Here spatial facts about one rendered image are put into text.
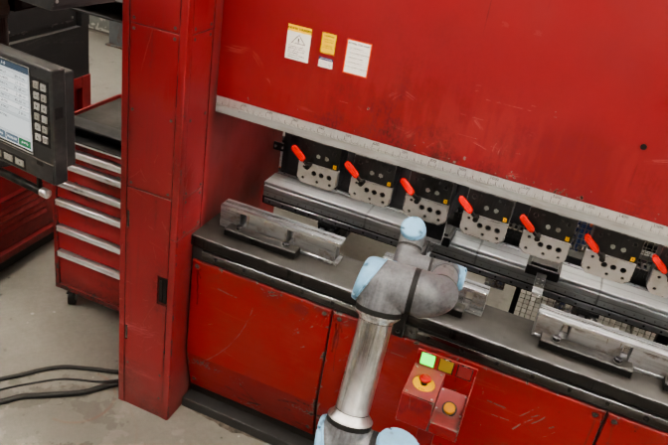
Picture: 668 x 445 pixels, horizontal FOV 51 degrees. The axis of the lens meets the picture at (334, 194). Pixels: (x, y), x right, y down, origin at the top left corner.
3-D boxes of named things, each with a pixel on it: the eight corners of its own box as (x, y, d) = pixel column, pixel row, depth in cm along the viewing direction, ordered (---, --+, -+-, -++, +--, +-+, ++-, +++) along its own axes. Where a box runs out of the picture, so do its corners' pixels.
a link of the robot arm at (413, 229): (396, 236, 209) (404, 211, 212) (398, 249, 219) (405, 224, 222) (421, 242, 207) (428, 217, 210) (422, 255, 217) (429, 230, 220)
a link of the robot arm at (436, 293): (465, 285, 163) (469, 259, 211) (419, 272, 165) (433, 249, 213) (452, 333, 164) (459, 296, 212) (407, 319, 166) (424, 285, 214)
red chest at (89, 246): (54, 307, 351) (46, 122, 306) (117, 261, 394) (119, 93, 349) (137, 343, 337) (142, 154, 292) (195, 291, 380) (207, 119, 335)
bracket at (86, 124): (1, 143, 251) (0, 124, 248) (50, 123, 272) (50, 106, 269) (92, 175, 240) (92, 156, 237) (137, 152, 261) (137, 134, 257)
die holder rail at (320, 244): (219, 224, 274) (221, 204, 270) (227, 219, 280) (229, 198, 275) (336, 266, 261) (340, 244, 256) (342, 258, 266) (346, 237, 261)
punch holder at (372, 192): (347, 197, 246) (355, 153, 238) (356, 188, 253) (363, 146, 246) (388, 209, 242) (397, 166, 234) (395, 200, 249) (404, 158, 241)
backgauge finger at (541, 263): (517, 292, 242) (521, 280, 240) (528, 258, 264) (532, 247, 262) (552, 304, 239) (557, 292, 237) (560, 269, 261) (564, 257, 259)
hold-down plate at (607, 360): (537, 346, 235) (540, 339, 234) (539, 338, 239) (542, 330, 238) (629, 378, 227) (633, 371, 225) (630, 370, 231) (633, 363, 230)
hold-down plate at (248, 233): (223, 234, 268) (224, 227, 267) (230, 228, 273) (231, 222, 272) (293, 259, 260) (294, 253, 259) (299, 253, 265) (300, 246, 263)
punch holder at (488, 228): (457, 231, 235) (469, 188, 227) (463, 222, 242) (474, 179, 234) (502, 245, 231) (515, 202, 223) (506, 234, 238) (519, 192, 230)
